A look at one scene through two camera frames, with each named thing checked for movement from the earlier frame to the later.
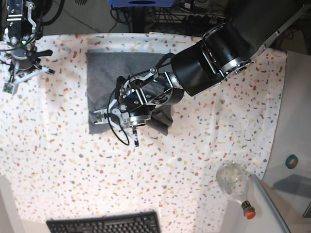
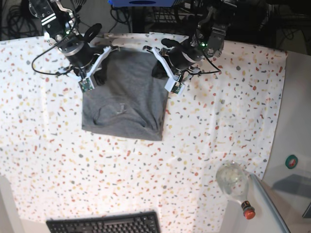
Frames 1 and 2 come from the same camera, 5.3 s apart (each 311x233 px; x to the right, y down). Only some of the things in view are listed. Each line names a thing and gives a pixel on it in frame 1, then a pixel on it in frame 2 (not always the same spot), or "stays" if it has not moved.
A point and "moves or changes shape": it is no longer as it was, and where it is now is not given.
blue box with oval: [141, 3] stays
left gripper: [23, 60] to [84, 58]
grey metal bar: [271, 203] stays
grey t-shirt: [104, 68] moves or changes shape
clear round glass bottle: [233, 179] stays
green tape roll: [291, 161] stays
